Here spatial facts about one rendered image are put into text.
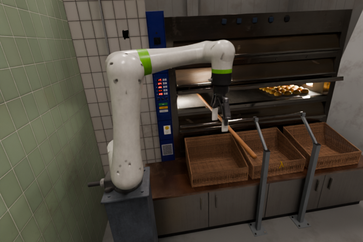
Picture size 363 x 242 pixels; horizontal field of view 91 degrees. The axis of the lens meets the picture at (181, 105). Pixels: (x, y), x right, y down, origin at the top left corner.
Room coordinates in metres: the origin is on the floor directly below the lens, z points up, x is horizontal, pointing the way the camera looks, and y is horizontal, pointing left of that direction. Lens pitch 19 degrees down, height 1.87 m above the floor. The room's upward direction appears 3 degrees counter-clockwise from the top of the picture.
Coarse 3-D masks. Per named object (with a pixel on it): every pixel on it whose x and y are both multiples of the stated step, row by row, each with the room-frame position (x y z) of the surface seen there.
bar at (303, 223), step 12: (228, 120) 1.51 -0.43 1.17; (240, 120) 1.51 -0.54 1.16; (264, 144) 1.37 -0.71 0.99; (264, 156) 1.32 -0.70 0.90; (312, 156) 1.38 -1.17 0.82; (264, 168) 1.31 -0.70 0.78; (312, 168) 1.36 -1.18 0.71; (264, 180) 1.31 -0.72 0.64; (312, 180) 1.36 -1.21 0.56; (264, 192) 1.31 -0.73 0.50; (300, 204) 1.40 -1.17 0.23; (300, 216) 1.37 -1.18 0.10; (252, 228) 1.33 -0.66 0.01; (264, 228) 1.32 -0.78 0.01
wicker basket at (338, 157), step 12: (288, 132) 1.83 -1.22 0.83; (300, 132) 1.93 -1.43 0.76; (312, 132) 1.95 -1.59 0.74; (324, 132) 1.96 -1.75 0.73; (336, 132) 1.82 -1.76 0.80; (300, 144) 1.90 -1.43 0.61; (312, 144) 1.91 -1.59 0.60; (324, 144) 1.91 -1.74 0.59; (336, 144) 1.78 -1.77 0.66; (348, 144) 1.66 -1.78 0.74; (324, 156) 1.49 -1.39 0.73; (336, 156) 1.51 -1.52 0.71; (348, 156) 1.52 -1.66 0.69; (324, 168) 1.49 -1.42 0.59
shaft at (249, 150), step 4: (200, 96) 2.21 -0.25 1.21; (204, 100) 2.03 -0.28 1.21; (208, 104) 1.88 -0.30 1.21; (220, 120) 1.46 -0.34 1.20; (228, 128) 1.29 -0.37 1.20; (232, 132) 1.22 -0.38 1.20; (236, 136) 1.16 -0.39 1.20; (240, 140) 1.09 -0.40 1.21; (240, 144) 1.08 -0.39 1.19; (244, 144) 1.04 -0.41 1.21; (244, 148) 1.02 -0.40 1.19; (248, 148) 0.99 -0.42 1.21; (248, 152) 0.96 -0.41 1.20; (252, 152) 0.95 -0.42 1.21; (252, 156) 0.92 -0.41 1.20; (256, 156) 0.92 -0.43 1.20
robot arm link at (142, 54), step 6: (114, 54) 0.73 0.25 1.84; (132, 54) 0.76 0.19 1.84; (138, 54) 0.77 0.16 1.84; (144, 54) 0.78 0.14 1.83; (108, 60) 0.71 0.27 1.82; (144, 60) 0.77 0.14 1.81; (150, 60) 0.78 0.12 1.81; (144, 66) 0.76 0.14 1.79; (150, 66) 0.78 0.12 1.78; (144, 72) 0.78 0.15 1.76; (150, 72) 0.80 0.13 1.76
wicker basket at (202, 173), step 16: (192, 144) 1.79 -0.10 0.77; (224, 144) 1.81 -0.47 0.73; (192, 160) 1.73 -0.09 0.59; (208, 160) 1.72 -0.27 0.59; (224, 160) 1.70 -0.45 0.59; (240, 160) 1.55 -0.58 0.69; (192, 176) 1.34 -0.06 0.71; (208, 176) 1.35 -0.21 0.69; (224, 176) 1.37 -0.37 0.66; (240, 176) 1.39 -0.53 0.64
